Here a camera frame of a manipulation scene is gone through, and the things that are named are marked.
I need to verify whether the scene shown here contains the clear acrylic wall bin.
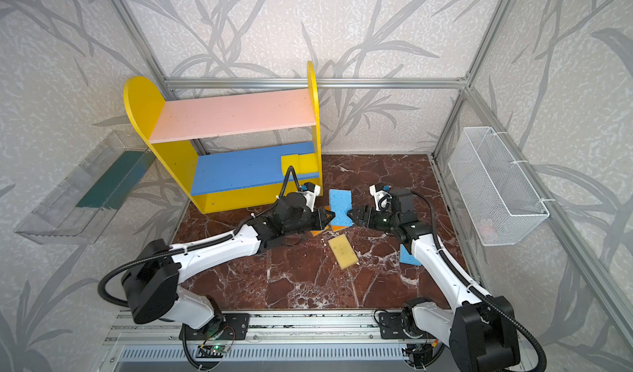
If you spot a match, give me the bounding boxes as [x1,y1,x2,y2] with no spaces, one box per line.
[15,131,155,245]

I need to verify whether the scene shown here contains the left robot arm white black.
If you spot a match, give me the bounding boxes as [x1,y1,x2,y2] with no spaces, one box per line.
[97,191,336,337]

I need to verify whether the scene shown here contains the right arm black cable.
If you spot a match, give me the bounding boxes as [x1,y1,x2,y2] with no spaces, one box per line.
[409,190,547,372]

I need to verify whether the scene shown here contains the white wire mesh basket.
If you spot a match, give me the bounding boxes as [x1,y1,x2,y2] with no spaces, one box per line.
[448,127,550,247]

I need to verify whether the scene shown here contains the green circuit board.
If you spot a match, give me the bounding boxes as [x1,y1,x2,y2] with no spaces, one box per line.
[196,344,232,360]

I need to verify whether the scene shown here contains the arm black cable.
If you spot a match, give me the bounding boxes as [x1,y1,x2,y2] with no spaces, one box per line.
[409,190,547,372]
[97,165,303,309]

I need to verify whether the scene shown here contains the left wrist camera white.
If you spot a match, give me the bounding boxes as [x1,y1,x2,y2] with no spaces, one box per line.
[301,182,321,212]

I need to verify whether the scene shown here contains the orange sponge right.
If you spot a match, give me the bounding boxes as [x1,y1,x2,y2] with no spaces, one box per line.
[325,206,349,233]

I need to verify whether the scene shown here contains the orange sponge left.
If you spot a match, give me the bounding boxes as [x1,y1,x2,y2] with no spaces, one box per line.
[311,225,330,236]

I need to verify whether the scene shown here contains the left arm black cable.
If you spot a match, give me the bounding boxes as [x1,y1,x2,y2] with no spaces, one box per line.
[97,165,303,309]

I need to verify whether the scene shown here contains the pale yellow sponge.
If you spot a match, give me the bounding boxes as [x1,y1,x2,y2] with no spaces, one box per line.
[328,235,359,270]

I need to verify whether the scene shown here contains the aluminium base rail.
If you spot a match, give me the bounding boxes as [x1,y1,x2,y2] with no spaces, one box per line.
[101,308,523,346]

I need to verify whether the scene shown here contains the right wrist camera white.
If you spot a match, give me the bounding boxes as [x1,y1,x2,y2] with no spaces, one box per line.
[369,184,391,212]

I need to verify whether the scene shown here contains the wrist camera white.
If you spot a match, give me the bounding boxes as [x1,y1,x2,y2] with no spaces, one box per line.
[301,182,321,212]
[369,184,391,212]

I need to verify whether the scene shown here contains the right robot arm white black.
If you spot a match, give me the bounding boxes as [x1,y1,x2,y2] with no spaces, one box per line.
[347,184,547,371]

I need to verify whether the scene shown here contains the orange sponge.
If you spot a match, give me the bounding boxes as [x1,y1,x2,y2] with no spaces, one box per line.
[311,225,330,236]
[325,206,349,233]

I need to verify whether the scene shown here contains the yellow shelf with coloured boards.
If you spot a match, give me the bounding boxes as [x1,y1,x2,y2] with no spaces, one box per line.
[123,62,323,214]

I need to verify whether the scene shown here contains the blue sponge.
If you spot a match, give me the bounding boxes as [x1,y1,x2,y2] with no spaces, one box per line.
[329,189,353,227]
[399,244,422,267]

